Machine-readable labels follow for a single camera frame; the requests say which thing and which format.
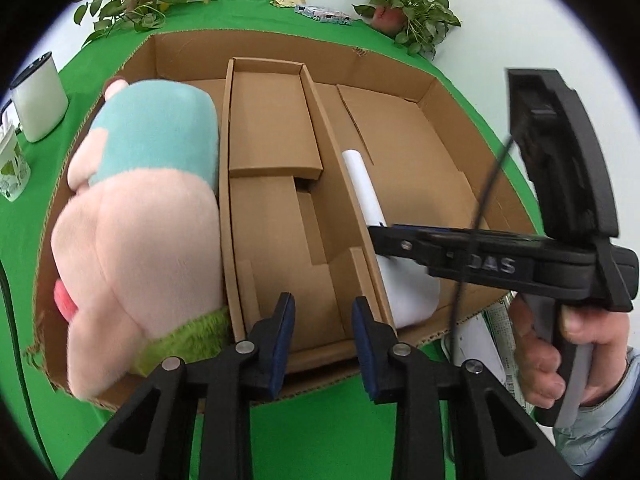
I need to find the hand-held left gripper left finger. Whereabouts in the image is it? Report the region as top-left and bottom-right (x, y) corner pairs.
(62, 291), (297, 480)

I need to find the large shallow cardboard box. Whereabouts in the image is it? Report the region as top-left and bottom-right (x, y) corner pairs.
(22, 30), (543, 411)

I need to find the person's right forearm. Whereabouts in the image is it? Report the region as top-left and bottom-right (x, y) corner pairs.
(552, 347), (640, 478)

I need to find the pink and teal plush pig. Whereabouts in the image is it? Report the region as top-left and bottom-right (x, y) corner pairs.
(50, 77), (233, 401)

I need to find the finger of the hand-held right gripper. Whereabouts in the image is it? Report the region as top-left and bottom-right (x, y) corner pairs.
(410, 227), (483, 239)
(367, 224), (441, 268)

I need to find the white cylindrical device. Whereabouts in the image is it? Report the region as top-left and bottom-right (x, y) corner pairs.
(341, 149), (441, 328)

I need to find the white flat device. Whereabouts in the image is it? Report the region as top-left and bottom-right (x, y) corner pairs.
(442, 317), (506, 396)

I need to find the printed snack packet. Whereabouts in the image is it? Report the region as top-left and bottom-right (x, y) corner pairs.
(294, 4), (353, 26)

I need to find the person's right hand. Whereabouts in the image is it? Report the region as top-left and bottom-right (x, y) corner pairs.
(509, 296), (632, 411)

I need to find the narrow cardboard box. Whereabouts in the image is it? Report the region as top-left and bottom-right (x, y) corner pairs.
(220, 57), (398, 376)

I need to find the green patterned cup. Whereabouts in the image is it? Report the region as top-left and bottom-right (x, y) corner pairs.
(0, 122), (32, 202)

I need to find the green and white carton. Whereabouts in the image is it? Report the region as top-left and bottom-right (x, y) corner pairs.
(487, 297), (531, 411)

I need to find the white jar with black lid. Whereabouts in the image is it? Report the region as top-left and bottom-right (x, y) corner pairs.
(9, 51), (69, 143)

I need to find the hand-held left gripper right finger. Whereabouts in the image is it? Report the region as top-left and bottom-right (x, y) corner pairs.
(351, 296), (583, 480)

